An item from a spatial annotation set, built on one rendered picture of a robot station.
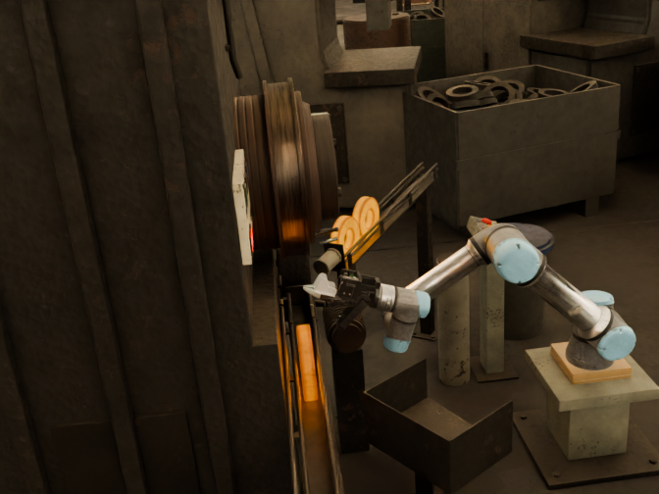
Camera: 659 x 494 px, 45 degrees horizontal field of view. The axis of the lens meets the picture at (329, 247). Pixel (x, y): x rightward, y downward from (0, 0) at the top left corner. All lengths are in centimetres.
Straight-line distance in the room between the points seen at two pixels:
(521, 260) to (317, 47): 275
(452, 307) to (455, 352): 19
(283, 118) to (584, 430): 146
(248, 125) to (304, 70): 285
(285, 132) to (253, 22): 290
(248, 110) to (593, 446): 158
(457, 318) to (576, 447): 63
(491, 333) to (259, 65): 236
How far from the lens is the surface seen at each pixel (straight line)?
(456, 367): 312
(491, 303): 308
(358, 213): 275
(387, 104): 474
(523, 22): 592
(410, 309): 227
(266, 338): 177
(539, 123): 443
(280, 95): 197
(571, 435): 274
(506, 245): 224
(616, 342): 247
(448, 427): 192
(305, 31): 473
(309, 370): 186
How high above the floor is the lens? 172
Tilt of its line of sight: 23 degrees down
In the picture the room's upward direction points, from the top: 5 degrees counter-clockwise
